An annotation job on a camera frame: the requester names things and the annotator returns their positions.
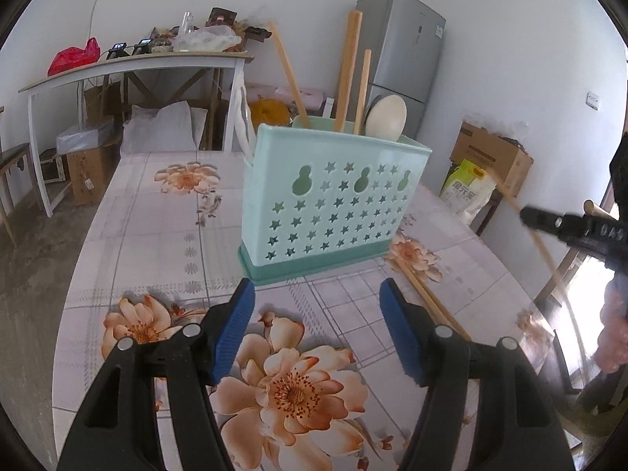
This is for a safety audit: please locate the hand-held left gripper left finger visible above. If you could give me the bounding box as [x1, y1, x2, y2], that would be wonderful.
[58, 279, 257, 471]

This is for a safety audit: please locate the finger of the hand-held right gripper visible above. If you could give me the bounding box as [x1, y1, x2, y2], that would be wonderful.
[520, 206, 590, 247]

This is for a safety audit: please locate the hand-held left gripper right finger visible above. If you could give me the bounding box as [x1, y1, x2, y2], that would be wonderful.
[379, 277, 575, 471]

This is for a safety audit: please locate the pile of wooden chopsticks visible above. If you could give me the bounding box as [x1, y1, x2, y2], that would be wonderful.
[400, 260, 473, 341]

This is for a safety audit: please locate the wooden chopstick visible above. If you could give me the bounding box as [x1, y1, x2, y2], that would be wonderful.
[334, 10, 364, 133]
[491, 172, 562, 280]
[267, 20, 311, 128]
[353, 49, 372, 135]

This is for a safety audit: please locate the mint green utensil holder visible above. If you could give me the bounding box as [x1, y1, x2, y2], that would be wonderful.
[238, 115, 433, 285]

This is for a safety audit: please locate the white plastic spoon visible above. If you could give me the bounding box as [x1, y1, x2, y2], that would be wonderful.
[365, 95, 408, 142]

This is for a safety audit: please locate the person's right hand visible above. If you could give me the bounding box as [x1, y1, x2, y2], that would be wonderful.
[596, 277, 628, 374]

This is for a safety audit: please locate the dark wooden stool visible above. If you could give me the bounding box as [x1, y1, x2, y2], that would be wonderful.
[473, 189, 506, 236]

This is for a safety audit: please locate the large cardboard box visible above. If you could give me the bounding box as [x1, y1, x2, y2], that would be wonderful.
[450, 122, 534, 197]

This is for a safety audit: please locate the white and green rice bag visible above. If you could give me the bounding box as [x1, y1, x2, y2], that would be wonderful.
[440, 158, 497, 224]

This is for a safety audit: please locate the floral tablecloth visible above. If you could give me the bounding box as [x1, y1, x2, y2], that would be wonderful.
[53, 150, 557, 471]

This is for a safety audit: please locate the brown cardboard box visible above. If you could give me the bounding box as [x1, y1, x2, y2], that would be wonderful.
[65, 144, 121, 207]

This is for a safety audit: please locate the white pillow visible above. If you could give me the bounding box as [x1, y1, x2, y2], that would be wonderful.
[120, 100, 209, 155]

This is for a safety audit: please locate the yellow bag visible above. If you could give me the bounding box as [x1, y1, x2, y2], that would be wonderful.
[248, 98, 292, 126]

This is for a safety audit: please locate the grey refrigerator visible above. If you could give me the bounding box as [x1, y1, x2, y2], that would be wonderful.
[356, 0, 447, 141]

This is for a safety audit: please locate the pink padded box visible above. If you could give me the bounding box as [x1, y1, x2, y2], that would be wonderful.
[245, 83, 325, 109]

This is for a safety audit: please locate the small metal-edged case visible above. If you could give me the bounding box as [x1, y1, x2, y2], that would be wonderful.
[39, 150, 67, 184]

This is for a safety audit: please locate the plastic covered box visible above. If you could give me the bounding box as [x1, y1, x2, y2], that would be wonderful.
[55, 117, 116, 155]

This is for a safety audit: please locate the wooden chair with dark seat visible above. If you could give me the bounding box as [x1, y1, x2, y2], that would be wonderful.
[0, 142, 33, 248]

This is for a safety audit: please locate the white side table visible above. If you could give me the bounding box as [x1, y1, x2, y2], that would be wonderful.
[18, 51, 255, 217]

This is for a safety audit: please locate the white plastic bag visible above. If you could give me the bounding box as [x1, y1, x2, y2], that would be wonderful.
[174, 26, 243, 52]

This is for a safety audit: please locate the dark brown gift box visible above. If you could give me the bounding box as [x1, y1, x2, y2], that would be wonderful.
[206, 7, 239, 27]

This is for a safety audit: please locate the red plastic bag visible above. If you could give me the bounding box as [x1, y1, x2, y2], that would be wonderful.
[47, 38, 101, 77]

